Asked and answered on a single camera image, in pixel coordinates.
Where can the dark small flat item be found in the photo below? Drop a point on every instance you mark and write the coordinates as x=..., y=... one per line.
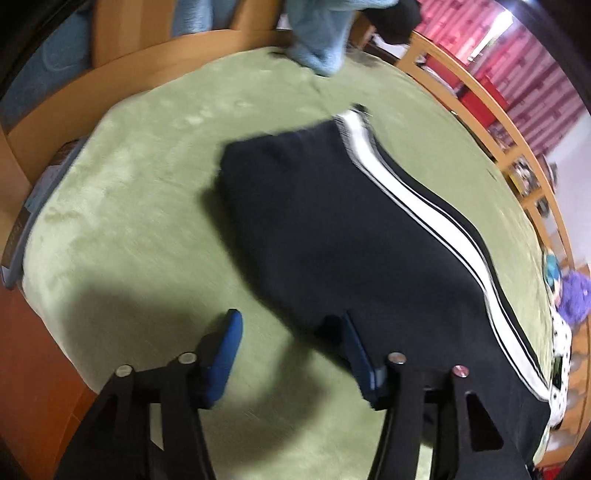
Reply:
x=557, y=371

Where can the pink striped curtain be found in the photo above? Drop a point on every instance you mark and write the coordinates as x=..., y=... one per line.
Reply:
x=508, y=55

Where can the colourful patterned cushion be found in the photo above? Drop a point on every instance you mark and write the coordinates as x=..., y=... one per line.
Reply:
x=553, y=272

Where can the red storage box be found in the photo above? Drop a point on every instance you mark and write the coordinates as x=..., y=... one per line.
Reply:
x=485, y=99

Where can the white black-dotted pillow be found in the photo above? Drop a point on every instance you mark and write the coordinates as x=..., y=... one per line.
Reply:
x=564, y=337

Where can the black pants with white stripe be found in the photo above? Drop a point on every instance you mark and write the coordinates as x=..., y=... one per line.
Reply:
x=323, y=207

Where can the cluttered small shelf items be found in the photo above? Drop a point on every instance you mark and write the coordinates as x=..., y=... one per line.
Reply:
x=524, y=170

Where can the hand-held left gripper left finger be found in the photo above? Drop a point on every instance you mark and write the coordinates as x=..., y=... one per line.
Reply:
x=225, y=356

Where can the wooden bed frame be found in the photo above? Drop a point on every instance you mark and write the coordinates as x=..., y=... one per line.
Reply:
x=138, y=60

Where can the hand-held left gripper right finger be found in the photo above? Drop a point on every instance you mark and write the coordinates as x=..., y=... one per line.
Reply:
x=359, y=356

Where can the green fleece blanket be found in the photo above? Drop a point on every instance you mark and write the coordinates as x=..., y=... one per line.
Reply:
x=138, y=207

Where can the black cloth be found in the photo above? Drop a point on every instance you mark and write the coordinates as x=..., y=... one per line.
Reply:
x=397, y=21

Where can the light blue towel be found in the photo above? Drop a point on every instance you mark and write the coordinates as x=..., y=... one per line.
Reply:
x=318, y=37

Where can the purple plush toy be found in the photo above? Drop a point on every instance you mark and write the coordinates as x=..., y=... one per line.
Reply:
x=575, y=295

